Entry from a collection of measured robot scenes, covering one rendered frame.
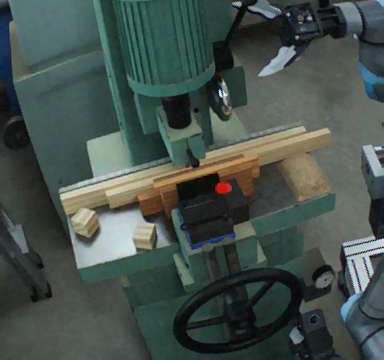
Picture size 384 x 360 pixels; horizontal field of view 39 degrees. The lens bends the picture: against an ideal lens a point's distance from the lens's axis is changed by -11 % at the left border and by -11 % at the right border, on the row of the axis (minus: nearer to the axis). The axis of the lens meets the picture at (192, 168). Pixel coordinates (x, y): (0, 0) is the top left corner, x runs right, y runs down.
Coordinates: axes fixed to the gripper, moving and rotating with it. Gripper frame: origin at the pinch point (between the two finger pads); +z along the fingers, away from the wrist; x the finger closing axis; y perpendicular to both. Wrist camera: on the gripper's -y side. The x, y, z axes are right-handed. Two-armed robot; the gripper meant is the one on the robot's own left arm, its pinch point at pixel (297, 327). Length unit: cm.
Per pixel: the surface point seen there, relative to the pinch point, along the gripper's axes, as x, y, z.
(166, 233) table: -20.0, -24.8, 17.0
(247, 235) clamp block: -5.9, -23.7, 3.3
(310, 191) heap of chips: 12.6, -24.8, 14.7
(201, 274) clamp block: -16.2, -17.4, 6.3
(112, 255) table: -32.6, -23.8, 15.1
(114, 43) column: -20, -67, 28
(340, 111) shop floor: 95, -14, 177
